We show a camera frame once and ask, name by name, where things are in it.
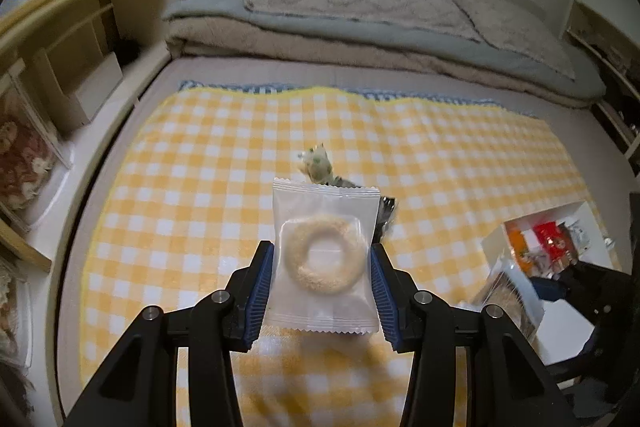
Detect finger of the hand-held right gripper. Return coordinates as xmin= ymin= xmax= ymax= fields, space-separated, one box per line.
xmin=530 ymin=263 xmax=601 ymax=304

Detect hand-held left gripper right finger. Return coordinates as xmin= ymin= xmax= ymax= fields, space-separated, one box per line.
xmin=370 ymin=243 xmax=571 ymax=427

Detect black biscuit packet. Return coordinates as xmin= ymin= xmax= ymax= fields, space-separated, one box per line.
xmin=340 ymin=174 xmax=398 ymax=243

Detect grey duvet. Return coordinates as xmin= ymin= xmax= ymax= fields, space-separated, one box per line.
xmin=162 ymin=0 xmax=608 ymax=108

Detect small white storage box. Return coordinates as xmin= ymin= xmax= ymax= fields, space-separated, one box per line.
xmin=65 ymin=52 xmax=123 ymax=128

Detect red snack packet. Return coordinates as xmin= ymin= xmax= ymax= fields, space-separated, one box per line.
xmin=532 ymin=222 xmax=573 ymax=264

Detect white shallow box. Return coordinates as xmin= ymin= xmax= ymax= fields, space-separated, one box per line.
xmin=480 ymin=199 xmax=623 ymax=365

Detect white ring cookie packet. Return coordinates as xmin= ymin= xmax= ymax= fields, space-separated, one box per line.
xmin=264 ymin=177 xmax=379 ymax=335

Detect wooden side shelf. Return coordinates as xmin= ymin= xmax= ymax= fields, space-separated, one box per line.
xmin=565 ymin=0 xmax=640 ymax=192

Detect orange snack packet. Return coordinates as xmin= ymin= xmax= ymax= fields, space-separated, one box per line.
xmin=487 ymin=227 xmax=546 ymax=343

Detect wooden bedside shelf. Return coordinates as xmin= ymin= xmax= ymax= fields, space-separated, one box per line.
xmin=0 ymin=0 xmax=213 ymax=273

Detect bagged teddy bear picture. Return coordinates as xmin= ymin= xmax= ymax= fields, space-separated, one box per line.
xmin=0 ymin=257 xmax=32 ymax=368
xmin=0 ymin=77 xmax=71 ymax=228

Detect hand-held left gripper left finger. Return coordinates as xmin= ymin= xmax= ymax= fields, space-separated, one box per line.
xmin=65 ymin=239 xmax=278 ymax=427

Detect yellow checked mat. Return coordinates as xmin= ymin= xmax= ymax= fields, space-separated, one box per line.
xmin=80 ymin=82 xmax=608 ymax=427

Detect small clear labelled packet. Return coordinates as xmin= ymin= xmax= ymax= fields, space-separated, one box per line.
xmin=565 ymin=219 xmax=593 ymax=253

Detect green white candy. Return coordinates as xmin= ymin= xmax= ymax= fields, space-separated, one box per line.
xmin=295 ymin=144 xmax=336 ymax=185

